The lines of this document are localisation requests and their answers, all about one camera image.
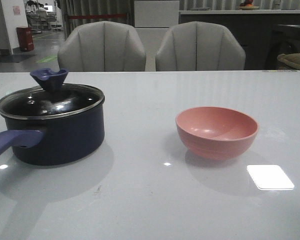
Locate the pink plastic bowl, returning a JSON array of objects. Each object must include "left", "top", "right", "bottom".
[{"left": 175, "top": 106, "right": 259, "bottom": 161}]

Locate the glass lid with blue knob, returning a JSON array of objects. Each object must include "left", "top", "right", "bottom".
[{"left": 0, "top": 68, "right": 105, "bottom": 120}]

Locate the right beige upholstered chair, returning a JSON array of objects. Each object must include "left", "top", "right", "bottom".
[{"left": 155, "top": 21, "right": 246, "bottom": 72}]

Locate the beige upholstered chair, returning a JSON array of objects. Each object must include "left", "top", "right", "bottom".
[
  {"left": 155, "top": 21, "right": 246, "bottom": 72},
  {"left": 57, "top": 21, "right": 147, "bottom": 72}
]

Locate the left beige upholstered chair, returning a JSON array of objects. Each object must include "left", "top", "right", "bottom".
[{"left": 57, "top": 21, "right": 147, "bottom": 72}]

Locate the dark blue saucepan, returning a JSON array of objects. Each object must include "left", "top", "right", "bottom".
[{"left": 0, "top": 84, "right": 106, "bottom": 166}]

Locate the white cabinet in background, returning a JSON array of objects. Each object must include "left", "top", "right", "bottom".
[{"left": 134, "top": 0, "right": 180, "bottom": 28}]

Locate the red barrier belt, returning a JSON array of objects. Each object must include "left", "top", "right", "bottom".
[{"left": 67, "top": 13, "right": 128, "bottom": 20}]

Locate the dark counter with white top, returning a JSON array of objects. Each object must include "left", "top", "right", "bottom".
[{"left": 179, "top": 9, "right": 300, "bottom": 70}]

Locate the red trash bin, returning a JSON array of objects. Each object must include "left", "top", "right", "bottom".
[{"left": 16, "top": 26, "right": 35, "bottom": 52}]

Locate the fruit plate on counter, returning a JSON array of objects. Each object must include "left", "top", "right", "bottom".
[{"left": 238, "top": 0, "right": 260, "bottom": 10}]

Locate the dark side table right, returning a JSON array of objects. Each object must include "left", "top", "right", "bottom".
[{"left": 264, "top": 24, "right": 300, "bottom": 70}]

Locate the beige cushion at right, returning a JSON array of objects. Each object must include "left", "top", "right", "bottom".
[{"left": 277, "top": 53, "right": 300, "bottom": 71}]

